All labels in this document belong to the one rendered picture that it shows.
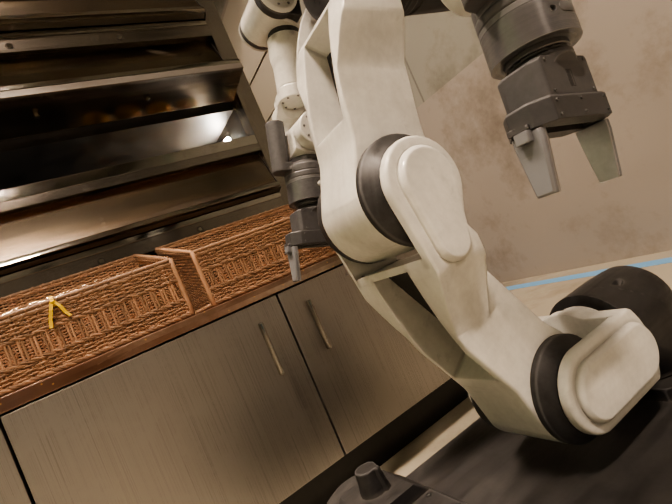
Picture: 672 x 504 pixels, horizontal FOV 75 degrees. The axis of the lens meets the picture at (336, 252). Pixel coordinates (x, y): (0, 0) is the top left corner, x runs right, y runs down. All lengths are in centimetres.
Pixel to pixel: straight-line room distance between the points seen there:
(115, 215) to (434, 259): 133
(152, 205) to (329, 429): 99
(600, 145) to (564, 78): 9
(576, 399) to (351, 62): 50
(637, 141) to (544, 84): 199
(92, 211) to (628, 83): 223
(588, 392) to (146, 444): 84
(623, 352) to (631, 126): 181
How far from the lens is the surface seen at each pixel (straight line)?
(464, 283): 54
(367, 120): 57
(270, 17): 91
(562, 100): 47
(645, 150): 244
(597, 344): 69
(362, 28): 61
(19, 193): 171
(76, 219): 168
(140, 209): 169
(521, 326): 64
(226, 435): 111
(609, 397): 68
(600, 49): 247
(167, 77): 176
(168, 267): 114
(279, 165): 80
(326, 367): 119
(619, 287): 84
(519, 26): 49
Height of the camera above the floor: 56
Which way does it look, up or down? 1 degrees up
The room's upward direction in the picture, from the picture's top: 23 degrees counter-clockwise
